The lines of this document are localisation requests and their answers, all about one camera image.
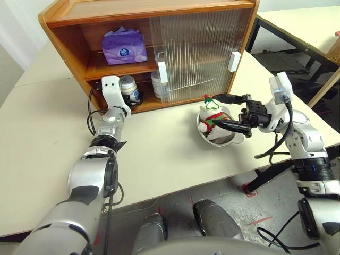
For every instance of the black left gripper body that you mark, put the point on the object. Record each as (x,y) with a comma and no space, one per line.
(132,102)

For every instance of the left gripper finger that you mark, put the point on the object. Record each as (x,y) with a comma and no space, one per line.
(141,98)

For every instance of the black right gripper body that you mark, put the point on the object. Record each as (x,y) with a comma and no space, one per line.
(256,114)

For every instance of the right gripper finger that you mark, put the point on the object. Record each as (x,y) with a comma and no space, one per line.
(236,127)
(231,98)

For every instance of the metal bowl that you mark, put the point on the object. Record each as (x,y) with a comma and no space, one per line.
(225,140)

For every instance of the white snowman plush toy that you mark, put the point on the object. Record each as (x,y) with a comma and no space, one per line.
(210,117)

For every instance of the ribbed clear sliding door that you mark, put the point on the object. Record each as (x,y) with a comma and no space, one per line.
(186,79)
(212,32)

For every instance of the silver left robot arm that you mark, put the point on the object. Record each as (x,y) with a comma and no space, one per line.
(87,175)

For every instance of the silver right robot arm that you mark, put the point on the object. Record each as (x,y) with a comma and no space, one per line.
(305,132)

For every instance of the wooden cabinet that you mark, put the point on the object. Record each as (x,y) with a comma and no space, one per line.
(66,34)

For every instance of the white plastic container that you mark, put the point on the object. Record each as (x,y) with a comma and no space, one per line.
(156,90)

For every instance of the purple tissue pack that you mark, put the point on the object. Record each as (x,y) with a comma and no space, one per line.
(125,47)

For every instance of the black table leg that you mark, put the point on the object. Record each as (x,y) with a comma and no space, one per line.
(265,176)

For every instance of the light wooden beam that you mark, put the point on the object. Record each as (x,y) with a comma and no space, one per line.
(324,89)

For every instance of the grey rounded robot leg shell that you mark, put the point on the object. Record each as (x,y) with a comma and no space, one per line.
(151,233)
(217,217)

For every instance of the wicker basket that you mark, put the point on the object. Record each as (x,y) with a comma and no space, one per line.
(334,53)

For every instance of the grey robot torso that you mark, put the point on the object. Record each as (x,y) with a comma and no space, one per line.
(212,247)

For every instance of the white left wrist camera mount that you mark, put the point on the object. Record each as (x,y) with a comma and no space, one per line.
(111,90)

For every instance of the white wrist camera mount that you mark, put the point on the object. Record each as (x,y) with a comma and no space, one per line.
(281,85)
(111,90)

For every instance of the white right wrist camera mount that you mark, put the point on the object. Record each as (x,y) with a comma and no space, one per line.
(281,85)

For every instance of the beige table with black frame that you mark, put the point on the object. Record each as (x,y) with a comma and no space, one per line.
(292,26)

